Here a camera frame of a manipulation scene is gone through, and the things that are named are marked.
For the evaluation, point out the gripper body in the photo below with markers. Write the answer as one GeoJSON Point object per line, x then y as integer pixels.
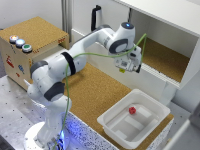
{"type": "Point", "coordinates": [130, 60]}

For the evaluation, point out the yellow block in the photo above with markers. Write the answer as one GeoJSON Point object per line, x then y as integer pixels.
{"type": "Point", "coordinates": [122, 70]}

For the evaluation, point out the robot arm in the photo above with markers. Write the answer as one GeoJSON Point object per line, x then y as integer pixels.
{"type": "Point", "coordinates": [53, 70]}

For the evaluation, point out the white cabinet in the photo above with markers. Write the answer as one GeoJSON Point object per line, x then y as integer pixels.
{"type": "Point", "coordinates": [173, 13]}

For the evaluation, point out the pink block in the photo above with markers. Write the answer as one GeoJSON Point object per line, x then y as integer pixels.
{"type": "Point", "coordinates": [132, 110]}

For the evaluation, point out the white plastic box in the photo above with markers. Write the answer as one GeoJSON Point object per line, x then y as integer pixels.
{"type": "Point", "coordinates": [150, 113]}

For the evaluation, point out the white sliding door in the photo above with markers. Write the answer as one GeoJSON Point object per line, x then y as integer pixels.
{"type": "Point", "coordinates": [83, 13]}

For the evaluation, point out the green button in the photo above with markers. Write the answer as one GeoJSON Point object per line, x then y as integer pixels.
{"type": "Point", "coordinates": [26, 47]}

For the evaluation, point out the blue button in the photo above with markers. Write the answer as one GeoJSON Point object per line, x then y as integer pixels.
{"type": "Point", "coordinates": [20, 42]}

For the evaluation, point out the red button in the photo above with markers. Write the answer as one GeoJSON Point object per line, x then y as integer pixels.
{"type": "Point", "coordinates": [14, 38]}

